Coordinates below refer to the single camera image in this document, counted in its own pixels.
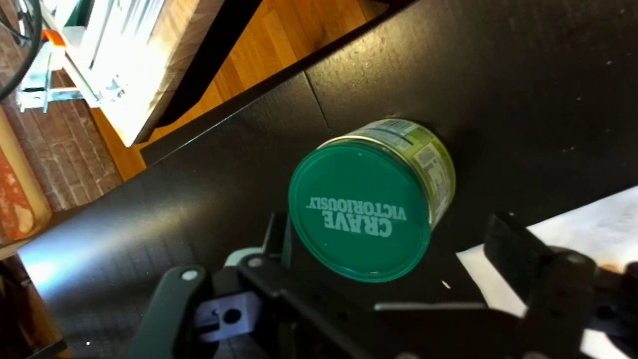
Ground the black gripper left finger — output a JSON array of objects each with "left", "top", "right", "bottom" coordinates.
[{"left": 128, "top": 211, "right": 375, "bottom": 359}]

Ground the white napkin with cereal pieces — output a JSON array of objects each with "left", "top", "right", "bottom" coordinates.
[{"left": 457, "top": 183, "right": 638, "bottom": 359}]

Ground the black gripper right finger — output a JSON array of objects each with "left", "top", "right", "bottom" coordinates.
[{"left": 485, "top": 209, "right": 638, "bottom": 359}]

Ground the green plastic jar lid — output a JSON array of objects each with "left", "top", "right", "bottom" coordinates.
[{"left": 285, "top": 138, "right": 435, "bottom": 287}]

